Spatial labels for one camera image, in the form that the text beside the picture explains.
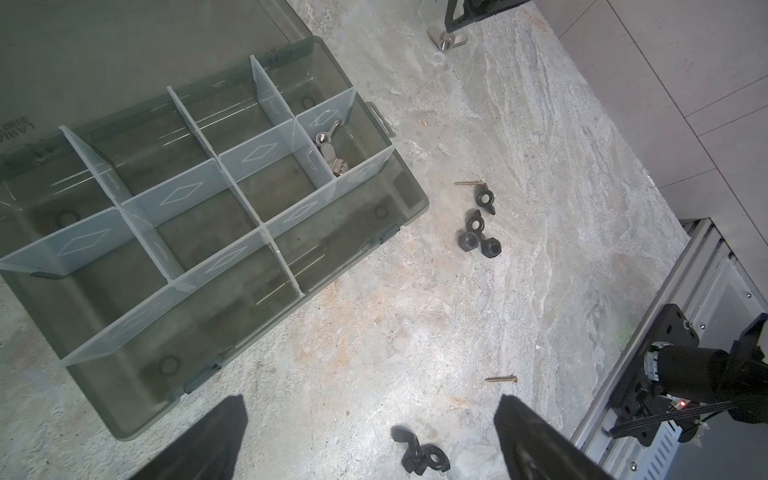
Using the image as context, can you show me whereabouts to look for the silver wing nut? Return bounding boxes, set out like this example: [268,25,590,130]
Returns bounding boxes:
[427,26,468,52]

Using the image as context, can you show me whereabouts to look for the grey compartment organizer box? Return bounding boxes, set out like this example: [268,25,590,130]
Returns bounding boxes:
[1,1,429,440]

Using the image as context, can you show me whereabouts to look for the aluminium front rail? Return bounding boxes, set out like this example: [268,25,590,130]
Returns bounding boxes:
[572,218,767,479]

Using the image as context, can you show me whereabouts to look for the black wing nut pair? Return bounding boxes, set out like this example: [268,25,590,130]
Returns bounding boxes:
[390,425,451,476]

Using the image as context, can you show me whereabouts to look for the silver wing nuts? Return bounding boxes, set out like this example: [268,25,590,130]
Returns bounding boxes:
[315,119,349,177]

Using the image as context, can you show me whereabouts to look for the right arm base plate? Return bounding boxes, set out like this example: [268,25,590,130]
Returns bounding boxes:
[607,303,700,431]

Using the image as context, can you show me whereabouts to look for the brass screw near nuts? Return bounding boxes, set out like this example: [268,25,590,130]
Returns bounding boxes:
[454,180,485,186]

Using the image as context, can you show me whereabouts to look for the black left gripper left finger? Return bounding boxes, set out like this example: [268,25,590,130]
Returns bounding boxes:
[132,395,248,479]

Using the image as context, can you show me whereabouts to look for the brass screw centre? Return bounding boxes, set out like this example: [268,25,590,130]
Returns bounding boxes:
[484,375,519,383]

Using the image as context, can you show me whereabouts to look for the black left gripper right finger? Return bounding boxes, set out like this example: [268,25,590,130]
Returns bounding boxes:
[493,395,611,480]

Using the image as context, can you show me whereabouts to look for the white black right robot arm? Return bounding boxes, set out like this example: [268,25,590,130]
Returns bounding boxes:
[457,10,767,440]

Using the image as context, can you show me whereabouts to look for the black hex nut right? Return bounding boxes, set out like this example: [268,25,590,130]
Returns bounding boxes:
[480,237,502,258]

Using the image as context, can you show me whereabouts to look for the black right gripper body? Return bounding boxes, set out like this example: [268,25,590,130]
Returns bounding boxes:
[444,0,530,33]

